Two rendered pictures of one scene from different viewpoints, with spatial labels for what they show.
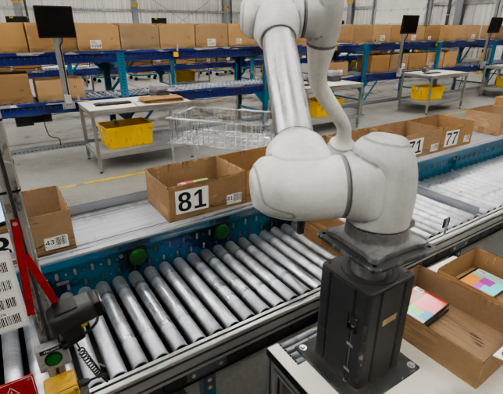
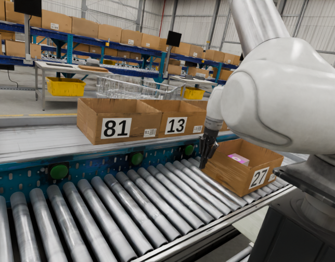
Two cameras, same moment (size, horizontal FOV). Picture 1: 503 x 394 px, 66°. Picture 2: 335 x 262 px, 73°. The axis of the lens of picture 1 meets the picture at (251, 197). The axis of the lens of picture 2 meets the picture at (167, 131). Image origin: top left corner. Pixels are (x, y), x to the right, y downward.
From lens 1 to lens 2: 57 cm
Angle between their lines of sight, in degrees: 9
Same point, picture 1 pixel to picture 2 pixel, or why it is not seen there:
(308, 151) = (316, 60)
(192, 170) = (117, 106)
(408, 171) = not seen: outside the picture
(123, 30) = (75, 22)
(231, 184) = (150, 121)
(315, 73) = not seen: hidden behind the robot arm
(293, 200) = (303, 118)
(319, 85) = not seen: hidden behind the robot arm
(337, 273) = (293, 218)
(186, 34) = (115, 34)
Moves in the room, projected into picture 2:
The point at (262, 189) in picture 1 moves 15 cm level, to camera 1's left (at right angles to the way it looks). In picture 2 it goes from (260, 97) to (164, 80)
